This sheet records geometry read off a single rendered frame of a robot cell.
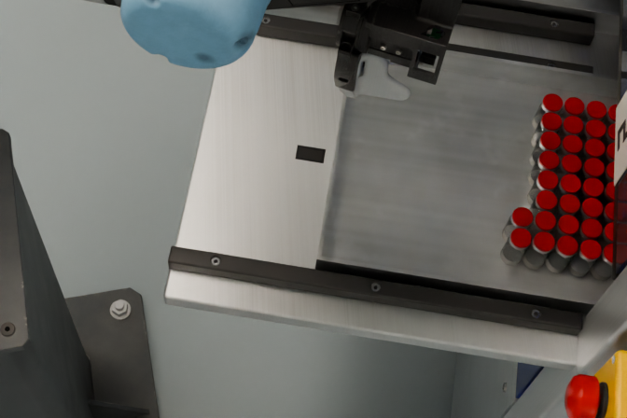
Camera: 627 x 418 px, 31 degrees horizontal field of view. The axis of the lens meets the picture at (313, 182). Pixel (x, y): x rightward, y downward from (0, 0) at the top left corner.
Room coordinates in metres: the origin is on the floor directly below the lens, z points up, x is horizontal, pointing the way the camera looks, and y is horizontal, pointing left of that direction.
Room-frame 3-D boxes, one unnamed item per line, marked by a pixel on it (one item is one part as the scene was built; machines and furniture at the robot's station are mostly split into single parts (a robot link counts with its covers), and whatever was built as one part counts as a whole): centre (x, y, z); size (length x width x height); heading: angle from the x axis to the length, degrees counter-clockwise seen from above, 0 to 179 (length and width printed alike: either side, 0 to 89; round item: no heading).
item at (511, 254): (0.46, -0.20, 0.91); 0.02 x 0.02 x 0.05
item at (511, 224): (0.49, -0.20, 0.91); 0.02 x 0.02 x 0.05
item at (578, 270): (0.54, -0.27, 0.91); 0.18 x 0.02 x 0.05; 178
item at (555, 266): (0.54, -0.25, 0.91); 0.18 x 0.02 x 0.05; 178
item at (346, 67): (0.49, -0.02, 1.17); 0.05 x 0.02 x 0.09; 169
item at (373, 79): (0.49, -0.04, 1.12); 0.06 x 0.03 x 0.09; 79
